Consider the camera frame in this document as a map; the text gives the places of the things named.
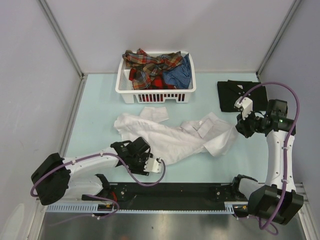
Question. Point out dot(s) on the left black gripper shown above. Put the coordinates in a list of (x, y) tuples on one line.
[(140, 170)]

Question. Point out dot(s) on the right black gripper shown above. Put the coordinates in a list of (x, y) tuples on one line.
[(241, 125)]

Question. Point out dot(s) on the white long sleeve shirt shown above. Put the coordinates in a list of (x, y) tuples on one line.
[(173, 144)]

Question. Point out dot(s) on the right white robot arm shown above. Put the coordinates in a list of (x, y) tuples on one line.
[(277, 199)]

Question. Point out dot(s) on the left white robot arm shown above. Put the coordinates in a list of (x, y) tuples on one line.
[(82, 177)]

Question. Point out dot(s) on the folded black shirt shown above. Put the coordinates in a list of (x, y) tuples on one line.
[(230, 91)]

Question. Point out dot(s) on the white plastic laundry basket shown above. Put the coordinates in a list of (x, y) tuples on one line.
[(129, 95)]

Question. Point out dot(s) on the blue checked shirt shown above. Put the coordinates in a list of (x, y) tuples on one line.
[(180, 76)]

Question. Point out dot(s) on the red black plaid shirt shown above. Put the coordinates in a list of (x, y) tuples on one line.
[(157, 84)]

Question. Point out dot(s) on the brown plaid shirt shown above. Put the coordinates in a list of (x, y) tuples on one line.
[(144, 68)]

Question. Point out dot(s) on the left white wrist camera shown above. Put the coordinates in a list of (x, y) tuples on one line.
[(153, 165)]

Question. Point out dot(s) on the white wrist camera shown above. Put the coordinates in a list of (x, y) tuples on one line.
[(153, 165), (245, 105)]

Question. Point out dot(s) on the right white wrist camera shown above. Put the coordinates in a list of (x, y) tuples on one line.
[(245, 105)]

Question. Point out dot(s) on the aluminium frame rail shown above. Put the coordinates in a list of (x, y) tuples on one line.
[(300, 190)]

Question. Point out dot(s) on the white slotted cable duct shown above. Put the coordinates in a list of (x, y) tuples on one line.
[(96, 208)]

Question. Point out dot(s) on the right aluminium corner post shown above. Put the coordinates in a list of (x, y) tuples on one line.
[(278, 36)]

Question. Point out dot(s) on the aluminium corner post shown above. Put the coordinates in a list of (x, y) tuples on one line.
[(278, 36), (49, 15)]

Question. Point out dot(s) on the left aluminium corner post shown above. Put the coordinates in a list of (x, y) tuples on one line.
[(49, 15)]

